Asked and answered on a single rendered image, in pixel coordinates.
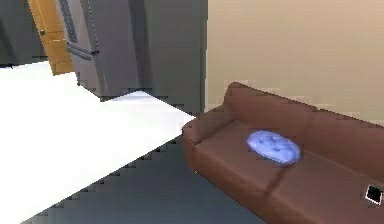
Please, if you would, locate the brown leather sofa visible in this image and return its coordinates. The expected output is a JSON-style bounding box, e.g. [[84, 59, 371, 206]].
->
[[181, 81, 384, 224]]

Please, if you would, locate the blue round cushion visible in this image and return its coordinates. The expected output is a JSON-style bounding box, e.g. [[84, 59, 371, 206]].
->
[[246, 129, 302, 166]]

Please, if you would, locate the black white-rimmed square object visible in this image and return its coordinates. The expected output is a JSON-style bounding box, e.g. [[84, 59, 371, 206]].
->
[[364, 184, 384, 205]]

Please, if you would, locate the orange wooden room door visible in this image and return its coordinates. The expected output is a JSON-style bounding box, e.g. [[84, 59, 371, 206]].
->
[[27, 0, 75, 76]]

